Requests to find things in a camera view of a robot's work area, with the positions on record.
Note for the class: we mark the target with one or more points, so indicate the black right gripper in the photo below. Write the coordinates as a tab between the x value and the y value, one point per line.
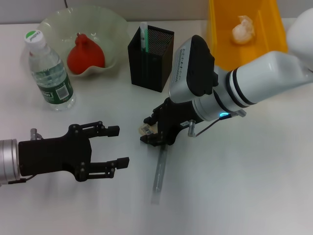
176	115

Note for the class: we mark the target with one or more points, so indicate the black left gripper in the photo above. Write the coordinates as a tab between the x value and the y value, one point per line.
51	154

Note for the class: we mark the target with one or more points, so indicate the beige eraser with barcode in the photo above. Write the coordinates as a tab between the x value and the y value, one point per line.
146	129

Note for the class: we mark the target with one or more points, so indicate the grey pen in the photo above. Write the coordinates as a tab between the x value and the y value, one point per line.
160	166

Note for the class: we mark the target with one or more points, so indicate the clear green-label water bottle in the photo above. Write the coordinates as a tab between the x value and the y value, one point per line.
53	83

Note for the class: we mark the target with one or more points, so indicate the green utility knife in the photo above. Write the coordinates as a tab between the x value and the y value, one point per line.
144	36

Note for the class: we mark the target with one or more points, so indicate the white paper ball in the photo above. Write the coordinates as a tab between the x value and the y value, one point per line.
243	30

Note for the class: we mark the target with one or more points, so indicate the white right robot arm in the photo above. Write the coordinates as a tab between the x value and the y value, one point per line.
264	73

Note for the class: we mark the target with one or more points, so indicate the black mesh pen holder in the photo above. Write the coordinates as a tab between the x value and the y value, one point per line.
151	71

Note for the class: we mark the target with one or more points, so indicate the pale green glass fruit plate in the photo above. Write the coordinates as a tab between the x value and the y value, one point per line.
102	27

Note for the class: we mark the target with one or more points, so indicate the yellow plastic bin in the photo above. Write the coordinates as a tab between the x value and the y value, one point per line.
244	54

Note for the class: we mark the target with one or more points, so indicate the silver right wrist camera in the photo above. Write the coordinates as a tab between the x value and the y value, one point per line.
193	71

